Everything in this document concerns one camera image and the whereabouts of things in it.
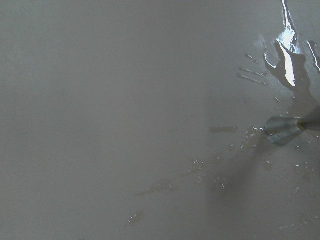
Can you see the steel double jigger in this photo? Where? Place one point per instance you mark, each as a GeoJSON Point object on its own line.
{"type": "Point", "coordinates": [281, 130]}

